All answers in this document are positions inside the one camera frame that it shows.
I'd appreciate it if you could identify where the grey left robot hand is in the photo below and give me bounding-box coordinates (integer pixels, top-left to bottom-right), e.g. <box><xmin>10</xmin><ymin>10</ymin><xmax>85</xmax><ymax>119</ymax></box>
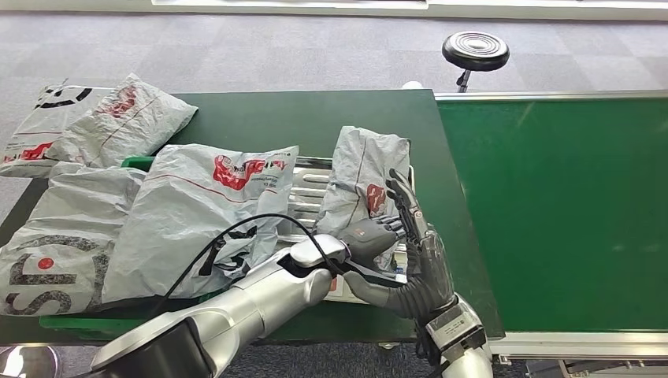
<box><xmin>339</xmin><ymin>213</ymin><xmax>407</xmax><ymax>272</ymax></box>

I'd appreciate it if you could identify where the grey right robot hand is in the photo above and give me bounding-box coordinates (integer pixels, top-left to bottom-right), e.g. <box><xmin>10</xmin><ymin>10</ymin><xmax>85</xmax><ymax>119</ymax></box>
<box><xmin>341</xmin><ymin>168</ymin><xmax>458</xmax><ymax>321</ymax></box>

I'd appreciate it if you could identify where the white parcel red black print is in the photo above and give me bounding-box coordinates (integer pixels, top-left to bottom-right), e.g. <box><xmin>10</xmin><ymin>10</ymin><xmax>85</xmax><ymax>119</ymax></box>
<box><xmin>102</xmin><ymin>143</ymin><xmax>301</xmax><ymax>304</ymax></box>

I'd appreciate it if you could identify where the grey parcel with large letters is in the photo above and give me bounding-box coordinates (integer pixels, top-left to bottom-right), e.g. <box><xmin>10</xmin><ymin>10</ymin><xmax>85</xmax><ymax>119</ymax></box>
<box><xmin>0</xmin><ymin>161</ymin><xmax>147</xmax><ymax>317</ymax></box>

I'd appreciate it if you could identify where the green conveyor belt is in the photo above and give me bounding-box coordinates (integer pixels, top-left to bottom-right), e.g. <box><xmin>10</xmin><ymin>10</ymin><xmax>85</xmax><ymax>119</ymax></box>
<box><xmin>434</xmin><ymin>89</ymin><xmax>668</xmax><ymax>378</ymax></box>

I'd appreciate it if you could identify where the crumpled grey parcel red print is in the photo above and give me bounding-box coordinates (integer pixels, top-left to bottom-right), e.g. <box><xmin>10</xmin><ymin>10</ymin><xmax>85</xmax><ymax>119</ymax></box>
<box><xmin>46</xmin><ymin>72</ymin><xmax>199</xmax><ymax>169</ymax></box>

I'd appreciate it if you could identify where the white scale with steel tray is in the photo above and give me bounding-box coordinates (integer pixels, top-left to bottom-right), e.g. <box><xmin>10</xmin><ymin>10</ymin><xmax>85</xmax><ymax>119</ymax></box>
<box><xmin>276</xmin><ymin>156</ymin><xmax>416</xmax><ymax>306</ymax></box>

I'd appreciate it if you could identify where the black round stool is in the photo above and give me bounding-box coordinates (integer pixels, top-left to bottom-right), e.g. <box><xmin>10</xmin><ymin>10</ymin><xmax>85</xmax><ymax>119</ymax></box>
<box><xmin>442</xmin><ymin>30</ymin><xmax>511</xmax><ymax>94</ymax></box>

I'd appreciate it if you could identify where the green plastic crate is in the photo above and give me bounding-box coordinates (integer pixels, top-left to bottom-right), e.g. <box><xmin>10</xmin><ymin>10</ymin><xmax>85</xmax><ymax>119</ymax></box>
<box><xmin>39</xmin><ymin>155</ymin><xmax>247</xmax><ymax>343</ymax></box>

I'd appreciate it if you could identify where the flat white bag black arc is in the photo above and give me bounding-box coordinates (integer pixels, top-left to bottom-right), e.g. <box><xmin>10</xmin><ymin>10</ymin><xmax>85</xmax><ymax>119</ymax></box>
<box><xmin>0</xmin><ymin>84</ymin><xmax>116</xmax><ymax>180</ymax></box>

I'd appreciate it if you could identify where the chrome round base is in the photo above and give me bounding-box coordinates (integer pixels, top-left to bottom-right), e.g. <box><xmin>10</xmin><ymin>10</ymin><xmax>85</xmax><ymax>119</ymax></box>
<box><xmin>0</xmin><ymin>344</ymin><xmax>61</xmax><ymax>378</ymax></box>

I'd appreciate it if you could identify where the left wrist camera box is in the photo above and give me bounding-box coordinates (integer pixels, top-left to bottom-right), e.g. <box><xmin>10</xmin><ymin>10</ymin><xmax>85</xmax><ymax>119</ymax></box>
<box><xmin>344</xmin><ymin>263</ymin><xmax>408</xmax><ymax>289</ymax></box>

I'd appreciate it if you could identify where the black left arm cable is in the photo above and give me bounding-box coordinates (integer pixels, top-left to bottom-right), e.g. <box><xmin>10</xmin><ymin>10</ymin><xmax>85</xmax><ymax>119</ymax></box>
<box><xmin>148</xmin><ymin>213</ymin><xmax>348</xmax><ymax>317</ymax></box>

